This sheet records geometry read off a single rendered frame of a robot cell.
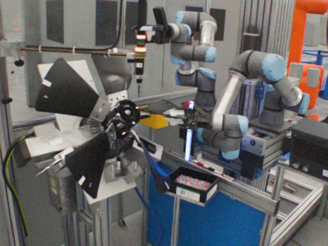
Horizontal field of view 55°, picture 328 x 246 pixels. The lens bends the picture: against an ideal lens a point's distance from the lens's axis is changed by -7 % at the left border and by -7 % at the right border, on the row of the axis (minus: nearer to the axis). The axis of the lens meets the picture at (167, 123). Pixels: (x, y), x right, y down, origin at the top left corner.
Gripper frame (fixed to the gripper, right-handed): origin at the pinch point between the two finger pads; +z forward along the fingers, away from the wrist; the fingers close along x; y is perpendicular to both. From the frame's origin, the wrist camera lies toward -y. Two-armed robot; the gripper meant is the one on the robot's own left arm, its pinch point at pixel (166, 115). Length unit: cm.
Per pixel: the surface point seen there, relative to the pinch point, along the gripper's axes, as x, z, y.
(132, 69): -20.4, 14.4, 3.1
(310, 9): -25, -152, -378
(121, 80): -14.1, 20.2, -0.1
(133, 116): -4.0, 11.2, 13.7
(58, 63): -26, 40, 19
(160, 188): 19.2, -2.7, 27.8
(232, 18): 10, -42, -477
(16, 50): -26, 69, 3
